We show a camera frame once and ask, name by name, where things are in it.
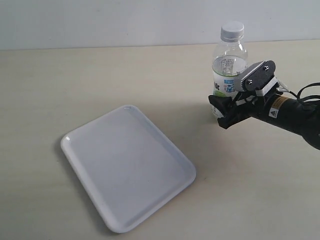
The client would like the clear plastic drink bottle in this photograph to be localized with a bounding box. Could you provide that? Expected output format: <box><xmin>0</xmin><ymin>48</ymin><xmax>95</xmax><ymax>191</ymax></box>
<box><xmin>211</xmin><ymin>33</ymin><xmax>249</xmax><ymax>119</ymax></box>

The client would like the white bottle cap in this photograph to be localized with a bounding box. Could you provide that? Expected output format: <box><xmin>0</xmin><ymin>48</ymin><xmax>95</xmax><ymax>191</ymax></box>
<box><xmin>220</xmin><ymin>21</ymin><xmax>245</xmax><ymax>42</ymax></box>

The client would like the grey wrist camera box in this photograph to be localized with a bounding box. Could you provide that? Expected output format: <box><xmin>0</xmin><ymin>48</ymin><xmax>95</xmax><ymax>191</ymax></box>
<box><xmin>234</xmin><ymin>60</ymin><xmax>278</xmax><ymax>97</ymax></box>

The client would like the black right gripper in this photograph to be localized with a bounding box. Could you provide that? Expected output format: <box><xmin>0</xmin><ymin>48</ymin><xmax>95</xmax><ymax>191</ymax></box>
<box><xmin>208</xmin><ymin>88</ymin><xmax>278</xmax><ymax>129</ymax></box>

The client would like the white plastic tray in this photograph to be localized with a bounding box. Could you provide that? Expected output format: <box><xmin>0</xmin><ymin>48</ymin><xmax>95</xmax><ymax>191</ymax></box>
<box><xmin>60</xmin><ymin>105</ymin><xmax>197</xmax><ymax>233</ymax></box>

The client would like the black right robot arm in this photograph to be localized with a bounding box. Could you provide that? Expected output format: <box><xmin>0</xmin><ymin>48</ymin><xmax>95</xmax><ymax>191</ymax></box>
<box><xmin>208</xmin><ymin>89</ymin><xmax>320</xmax><ymax>150</ymax></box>

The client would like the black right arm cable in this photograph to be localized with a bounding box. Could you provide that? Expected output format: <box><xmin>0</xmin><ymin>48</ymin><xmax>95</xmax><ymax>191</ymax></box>
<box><xmin>276</xmin><ymin>82</ymin><xmax>320</xmax><ymax>103</ymax></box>

